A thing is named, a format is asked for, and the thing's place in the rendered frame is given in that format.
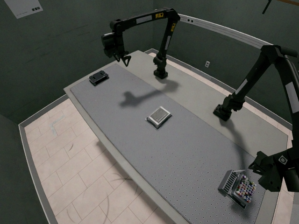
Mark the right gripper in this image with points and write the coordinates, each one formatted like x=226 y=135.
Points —
x=122 y=56

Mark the white grid rack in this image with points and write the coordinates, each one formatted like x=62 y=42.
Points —
x=159 y=116

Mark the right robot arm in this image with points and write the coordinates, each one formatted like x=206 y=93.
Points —
x=119 y=25

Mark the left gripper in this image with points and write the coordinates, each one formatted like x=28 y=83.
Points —
x=256 y=163

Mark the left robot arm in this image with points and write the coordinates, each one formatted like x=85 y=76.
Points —
x=286 y=61

